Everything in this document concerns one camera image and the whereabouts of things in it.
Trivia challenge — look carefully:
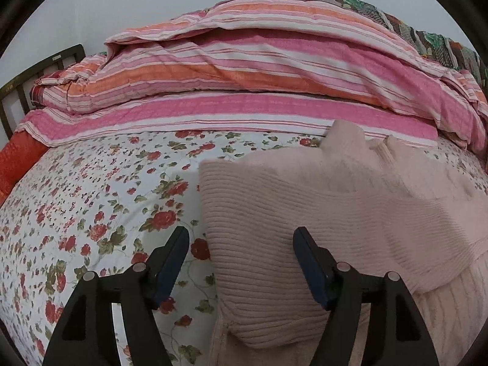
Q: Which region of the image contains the dark wooden headboard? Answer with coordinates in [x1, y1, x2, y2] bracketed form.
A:
[1, 44, 85, 144]

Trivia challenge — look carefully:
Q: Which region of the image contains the floral bed sheet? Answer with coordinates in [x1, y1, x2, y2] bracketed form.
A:
[0, 129, 488, 366]

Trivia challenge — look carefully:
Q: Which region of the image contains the multicolour patterned blanket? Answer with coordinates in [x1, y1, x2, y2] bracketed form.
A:
[240, 0, 488, 84]

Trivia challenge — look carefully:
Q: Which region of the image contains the red pillow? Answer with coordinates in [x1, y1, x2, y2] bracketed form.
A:
[0, 131, 48, 204]

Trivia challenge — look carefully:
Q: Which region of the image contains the pink knit sweater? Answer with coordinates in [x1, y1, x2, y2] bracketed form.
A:
[199, 121, 487, 365]

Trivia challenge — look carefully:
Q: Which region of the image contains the pink striped quilt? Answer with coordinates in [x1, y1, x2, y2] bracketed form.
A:
[30, 0, 487, 154]

